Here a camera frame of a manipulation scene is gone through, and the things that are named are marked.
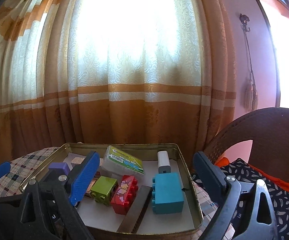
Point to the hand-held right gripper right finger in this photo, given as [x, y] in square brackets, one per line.
[209, 177]

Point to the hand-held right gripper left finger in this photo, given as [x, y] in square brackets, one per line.
[83, 180]

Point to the pale pink and white box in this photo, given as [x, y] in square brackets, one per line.
[77, 161]

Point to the green building block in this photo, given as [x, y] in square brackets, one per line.
[103, 187]

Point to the purple building block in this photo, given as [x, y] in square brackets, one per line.
[59, 167]

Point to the clear box with green label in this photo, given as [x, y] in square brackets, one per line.
[119, 162]

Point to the red building block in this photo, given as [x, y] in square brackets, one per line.
[123, 195]

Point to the blue building block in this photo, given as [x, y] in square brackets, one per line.
[168, 192]

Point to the white power bank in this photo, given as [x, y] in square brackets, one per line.
[164, 162]

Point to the gold metal tin tray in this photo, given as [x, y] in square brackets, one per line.
[139, 150]

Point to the checkered tablecloth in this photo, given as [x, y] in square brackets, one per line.
[27, 162]

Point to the white paper sheet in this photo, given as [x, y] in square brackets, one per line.
[97, 217]

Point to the brown wicker chair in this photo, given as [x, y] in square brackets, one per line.
[272, 130]

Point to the black patterned cushion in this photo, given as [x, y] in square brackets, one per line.
[284, 205]

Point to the curtain tieback tassel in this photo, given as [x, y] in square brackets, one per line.
[249, 97]

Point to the cream and orange curtain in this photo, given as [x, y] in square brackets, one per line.
[134, 55]

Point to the bright window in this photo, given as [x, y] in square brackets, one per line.
[284, 55]

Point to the metal wall hook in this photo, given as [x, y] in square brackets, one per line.
[245, 18]

